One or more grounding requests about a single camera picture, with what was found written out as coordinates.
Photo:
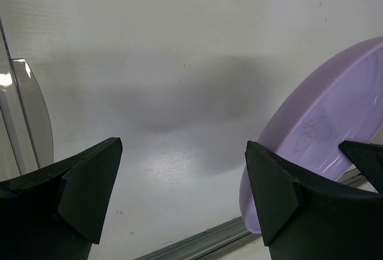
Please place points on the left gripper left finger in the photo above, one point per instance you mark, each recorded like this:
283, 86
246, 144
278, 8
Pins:
58, 212

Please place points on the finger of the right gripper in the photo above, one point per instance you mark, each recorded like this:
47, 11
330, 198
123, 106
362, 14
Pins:
367, 158

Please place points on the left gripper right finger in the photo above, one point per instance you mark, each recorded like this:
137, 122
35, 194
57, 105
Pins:
303, 215

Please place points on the purple plate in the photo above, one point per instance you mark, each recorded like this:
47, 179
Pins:
341, 100

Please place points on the clear plastic bin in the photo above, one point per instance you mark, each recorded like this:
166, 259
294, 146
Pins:
26, 134

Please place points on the aluminium front rail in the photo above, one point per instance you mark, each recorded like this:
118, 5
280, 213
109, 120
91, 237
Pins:
213, 243

